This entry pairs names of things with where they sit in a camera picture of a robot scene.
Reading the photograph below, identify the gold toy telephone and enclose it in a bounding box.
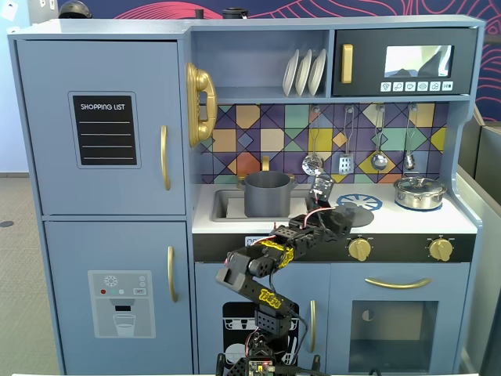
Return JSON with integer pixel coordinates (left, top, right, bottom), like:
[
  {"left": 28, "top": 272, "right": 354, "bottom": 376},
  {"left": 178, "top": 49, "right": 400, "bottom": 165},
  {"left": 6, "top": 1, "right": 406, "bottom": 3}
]
[{"left": 186, "top": 62, "right": 218, "bottom": 148}]

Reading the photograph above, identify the blue fridge door with chalkboard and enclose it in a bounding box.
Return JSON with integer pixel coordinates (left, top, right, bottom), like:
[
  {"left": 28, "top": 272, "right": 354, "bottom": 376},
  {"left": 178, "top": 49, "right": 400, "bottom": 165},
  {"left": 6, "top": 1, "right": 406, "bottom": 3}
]
[{"left": 16, "top": 38, "right": 187, "bottom": 216}]

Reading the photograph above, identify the gold freezer door handle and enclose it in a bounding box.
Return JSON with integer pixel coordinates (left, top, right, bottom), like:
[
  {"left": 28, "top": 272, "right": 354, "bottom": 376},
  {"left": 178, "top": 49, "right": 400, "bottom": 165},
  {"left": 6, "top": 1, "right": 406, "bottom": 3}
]
[{"left": 167, "top": 245, "right": 179, "bottom": 303}]

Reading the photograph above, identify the metal slotted skimmer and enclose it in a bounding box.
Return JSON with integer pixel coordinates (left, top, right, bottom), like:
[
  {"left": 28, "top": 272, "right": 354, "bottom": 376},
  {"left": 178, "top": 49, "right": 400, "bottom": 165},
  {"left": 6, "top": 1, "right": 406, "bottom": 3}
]
[{"left": 301, "top": 105, "right": 325, "bottom": 176}]

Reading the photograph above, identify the grey ice dispenser sticker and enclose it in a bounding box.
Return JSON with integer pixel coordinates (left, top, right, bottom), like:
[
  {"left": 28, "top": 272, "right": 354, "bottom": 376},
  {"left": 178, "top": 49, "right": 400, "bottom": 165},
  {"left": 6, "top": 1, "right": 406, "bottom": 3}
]
[{"left": 87, "top": 269, "right": 157, "bottom": 339}]

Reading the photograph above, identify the gold microwave handle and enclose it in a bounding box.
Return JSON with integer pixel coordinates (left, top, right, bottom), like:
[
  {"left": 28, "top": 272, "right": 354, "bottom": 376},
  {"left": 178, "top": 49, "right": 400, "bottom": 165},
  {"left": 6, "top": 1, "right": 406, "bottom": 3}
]
[{"left": 341, "top": 44, "right": 354, "bottom": 85}]

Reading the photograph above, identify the blue dishwasher door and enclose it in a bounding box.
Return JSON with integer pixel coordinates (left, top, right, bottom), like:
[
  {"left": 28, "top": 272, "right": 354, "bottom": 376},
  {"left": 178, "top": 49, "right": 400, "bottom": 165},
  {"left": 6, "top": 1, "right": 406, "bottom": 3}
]
[{"left": 194, "top": 262, "right": 331, "bottom": 373}]

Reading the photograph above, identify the gold oven door handle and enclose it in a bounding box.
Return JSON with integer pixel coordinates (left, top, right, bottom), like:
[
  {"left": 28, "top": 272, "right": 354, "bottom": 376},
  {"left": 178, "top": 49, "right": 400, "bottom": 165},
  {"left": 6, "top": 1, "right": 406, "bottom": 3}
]
[{"left": 364, "top": 277, "right": 432, "bottom": 290}]

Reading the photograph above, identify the shiny steel pot with lid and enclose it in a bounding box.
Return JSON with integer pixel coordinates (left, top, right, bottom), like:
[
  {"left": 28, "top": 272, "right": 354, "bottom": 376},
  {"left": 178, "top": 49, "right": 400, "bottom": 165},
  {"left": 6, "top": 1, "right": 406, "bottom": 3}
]
[{"left": 393, "top": 175, "right": 448, "bottom": 211}]

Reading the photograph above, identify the small metal spoon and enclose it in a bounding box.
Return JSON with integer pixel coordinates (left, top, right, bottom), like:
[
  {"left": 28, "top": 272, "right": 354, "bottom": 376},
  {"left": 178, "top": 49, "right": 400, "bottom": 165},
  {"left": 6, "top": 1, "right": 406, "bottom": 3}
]
[{"left": 404, "top": 103, "right": 416, "bottom": 171}]

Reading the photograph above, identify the black toy microwave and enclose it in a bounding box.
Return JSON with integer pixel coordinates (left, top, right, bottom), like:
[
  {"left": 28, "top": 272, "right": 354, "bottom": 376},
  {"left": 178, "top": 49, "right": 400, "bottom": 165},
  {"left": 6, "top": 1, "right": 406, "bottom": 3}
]
[{"left": 331, "top": 27, "right": 479, "bottom": 98}]

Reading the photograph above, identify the gray plastic pot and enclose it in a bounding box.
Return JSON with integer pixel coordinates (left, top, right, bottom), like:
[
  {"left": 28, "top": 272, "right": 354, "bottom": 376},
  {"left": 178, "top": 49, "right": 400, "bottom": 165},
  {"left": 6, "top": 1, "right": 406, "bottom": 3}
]
[{"left": 236, "top": 171, "right": 298, "bottom": 218}]

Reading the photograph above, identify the gold stove knob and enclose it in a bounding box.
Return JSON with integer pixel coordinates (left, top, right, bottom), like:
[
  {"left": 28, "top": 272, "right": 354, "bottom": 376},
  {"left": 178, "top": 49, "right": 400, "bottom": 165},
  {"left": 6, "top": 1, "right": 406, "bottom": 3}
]
[
  {"left": 428, "top": 237, "right": 455, "bottom": 262},
  {"left": 347, "top": 237, "right": 373, "bottom": 262}
]

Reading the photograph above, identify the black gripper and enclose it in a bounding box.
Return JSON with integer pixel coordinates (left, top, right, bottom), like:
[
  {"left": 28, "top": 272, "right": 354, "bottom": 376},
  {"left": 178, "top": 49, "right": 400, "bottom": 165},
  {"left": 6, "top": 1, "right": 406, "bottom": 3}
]
[{"left": 311, "top": 207, "right": 356, "bottom": 242}]

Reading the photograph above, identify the blue freezer door with dispenser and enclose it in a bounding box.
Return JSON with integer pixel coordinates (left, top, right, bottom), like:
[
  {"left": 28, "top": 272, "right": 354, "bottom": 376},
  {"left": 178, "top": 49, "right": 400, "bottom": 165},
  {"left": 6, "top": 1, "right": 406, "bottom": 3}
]
[{"left": 43, "top": 221, "right": 193, "bottom": 375}]

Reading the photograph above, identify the metal ladle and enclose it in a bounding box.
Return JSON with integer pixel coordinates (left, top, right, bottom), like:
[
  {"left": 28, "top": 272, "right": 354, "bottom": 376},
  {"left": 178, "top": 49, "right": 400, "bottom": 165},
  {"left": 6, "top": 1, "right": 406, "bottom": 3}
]
[{"left": 370, "top": 104, "right": 388, "bottom": 172}]

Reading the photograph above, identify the white toy plate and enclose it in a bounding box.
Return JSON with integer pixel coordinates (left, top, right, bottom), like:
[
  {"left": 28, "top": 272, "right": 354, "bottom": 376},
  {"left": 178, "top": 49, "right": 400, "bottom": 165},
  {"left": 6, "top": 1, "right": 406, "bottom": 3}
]
[
  {"left": 295, "top": 49, "right": 313, "bottom": 97},
  {"left": 282, "top": 49, "right": 301, "bottom": 97},
  {"left": 308, "top": 49, "right": 327, "bottom": 97}
]

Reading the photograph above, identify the gold fridge door handle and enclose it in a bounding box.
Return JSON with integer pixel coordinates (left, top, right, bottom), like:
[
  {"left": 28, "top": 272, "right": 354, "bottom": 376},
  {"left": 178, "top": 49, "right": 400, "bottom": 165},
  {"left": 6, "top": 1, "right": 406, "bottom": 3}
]
[{"left": 160, "top": 125, "right": 172, "bottom": 192}]

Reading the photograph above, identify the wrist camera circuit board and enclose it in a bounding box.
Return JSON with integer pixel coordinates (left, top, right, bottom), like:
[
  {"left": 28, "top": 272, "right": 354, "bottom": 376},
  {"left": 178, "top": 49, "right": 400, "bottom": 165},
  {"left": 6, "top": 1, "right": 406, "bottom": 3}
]
[{"left": 308, "top": 175, "right": 334, "bottom": 205}]

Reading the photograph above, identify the blue oven door with window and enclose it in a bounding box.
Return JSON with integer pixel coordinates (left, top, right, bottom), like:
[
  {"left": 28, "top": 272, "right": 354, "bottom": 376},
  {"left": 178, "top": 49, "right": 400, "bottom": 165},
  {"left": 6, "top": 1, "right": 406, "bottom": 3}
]
[{"left": 330, "top": 262, "right": 470, "bottom": 373}]

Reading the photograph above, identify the gold dishwasher door handle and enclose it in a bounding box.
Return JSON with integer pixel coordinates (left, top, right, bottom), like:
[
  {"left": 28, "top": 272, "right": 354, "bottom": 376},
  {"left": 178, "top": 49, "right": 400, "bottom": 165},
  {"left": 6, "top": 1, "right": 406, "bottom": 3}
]
[{"left": 309, "top": 300, "right": 317, "bottom": 353}]

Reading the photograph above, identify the dark gray round lid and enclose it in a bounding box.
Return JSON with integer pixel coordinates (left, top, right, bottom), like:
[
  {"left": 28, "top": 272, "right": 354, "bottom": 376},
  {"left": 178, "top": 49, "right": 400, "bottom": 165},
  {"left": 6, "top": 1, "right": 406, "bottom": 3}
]
[{"left": 332, "top": 206, "right": 375, "bottom": 228}]

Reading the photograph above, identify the grey toy sink basin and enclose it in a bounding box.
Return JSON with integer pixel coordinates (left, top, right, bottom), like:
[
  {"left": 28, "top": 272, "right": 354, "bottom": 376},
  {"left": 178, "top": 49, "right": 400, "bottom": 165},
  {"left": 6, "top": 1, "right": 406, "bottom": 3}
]
[{"left": 212, "top": 189, "right": 314, "bottom": 222}]

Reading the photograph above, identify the blue toy kitchen unit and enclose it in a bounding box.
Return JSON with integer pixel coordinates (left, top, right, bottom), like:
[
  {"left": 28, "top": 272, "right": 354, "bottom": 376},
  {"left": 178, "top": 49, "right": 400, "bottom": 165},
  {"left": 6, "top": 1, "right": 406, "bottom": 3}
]
[{"left": 7, "top": 14, "right": 486, "bottom": 375}]

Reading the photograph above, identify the black shopping list chalkboard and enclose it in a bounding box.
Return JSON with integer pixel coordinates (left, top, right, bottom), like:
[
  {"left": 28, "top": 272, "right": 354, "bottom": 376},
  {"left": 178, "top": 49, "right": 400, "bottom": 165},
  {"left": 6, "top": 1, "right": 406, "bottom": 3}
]
[{"left": 68, "top": 92, "right": 142, "bottom": 169}]

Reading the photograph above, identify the black helmet shaped object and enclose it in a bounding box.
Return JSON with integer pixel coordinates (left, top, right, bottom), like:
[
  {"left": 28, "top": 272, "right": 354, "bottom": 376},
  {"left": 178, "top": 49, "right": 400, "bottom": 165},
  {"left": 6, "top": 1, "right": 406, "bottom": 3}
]
[{"left": 58, "top": 0, "right": 93, "bottom": 20}]

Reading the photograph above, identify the metal slotted spatula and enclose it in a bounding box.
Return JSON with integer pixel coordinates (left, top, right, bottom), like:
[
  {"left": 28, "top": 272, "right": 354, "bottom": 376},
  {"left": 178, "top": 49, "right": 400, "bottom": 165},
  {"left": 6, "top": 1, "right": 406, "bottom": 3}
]
[{"left": 338, "top": 105, "right": 355, "bottom": 175}]

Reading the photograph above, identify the robot controller circuit board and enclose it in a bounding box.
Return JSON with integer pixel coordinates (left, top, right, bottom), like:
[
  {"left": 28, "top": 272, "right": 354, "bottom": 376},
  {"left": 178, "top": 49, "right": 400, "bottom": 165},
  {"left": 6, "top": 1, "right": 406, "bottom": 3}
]
[{"left": 246, "top": 358, "right": 276, "bottom": 376}]

